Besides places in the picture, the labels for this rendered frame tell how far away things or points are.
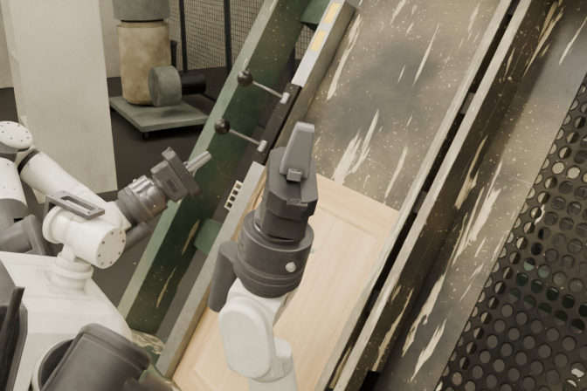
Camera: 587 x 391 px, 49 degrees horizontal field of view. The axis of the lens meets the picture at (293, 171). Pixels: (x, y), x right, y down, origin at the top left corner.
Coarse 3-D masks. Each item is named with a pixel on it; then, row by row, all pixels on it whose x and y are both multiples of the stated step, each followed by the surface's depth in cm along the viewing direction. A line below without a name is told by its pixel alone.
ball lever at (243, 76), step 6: (240, 72) 143; (246, 72) 143; (240, 78) 143; (246, 78) 143; (252, 78) 144; (240, 84) 144; (246, 84) 143; (252, 84) 145; (258, 84) 145; (264, 90) 145; (270, 90) 145; (276, 96) 146; (282, 96) 146; (288, 96) 145; (282, 102) 146
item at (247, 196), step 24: (336, 0) 147; (336, 24) 146; (312, 72) 146; (312, 96) 147; (288, 120) 145; (264, 168) 145; (240, 192) 148; (240, 216) 145; (216, 240) 149; (192, 288) 149; (192, 312) 146; (168, 360) 146
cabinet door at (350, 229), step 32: (320, 192) 133; (352, 192) 126; (320, 224) 130; (352, 224) 123; (384, 224) 118; (320, 256) 127; (352, 256) 121; (320, 288) 124; (352, 288) 118; (288, 320) 127; (320, 320) 121; (192, 352) 144; (320, 352) 119; (192, 384) 141; (224, 384) 134
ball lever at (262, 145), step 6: (216, 120) 144; (222, 120) 143; (216, 126) 143; (222, 126) 143; (228, 126) 144; (216, 132) 144; (222, 132) 143; (228, 132) 145; (234, 132) 145; (246, 138) 145; (258, 144) 146; (264, 144) 145; (264, 150) 146
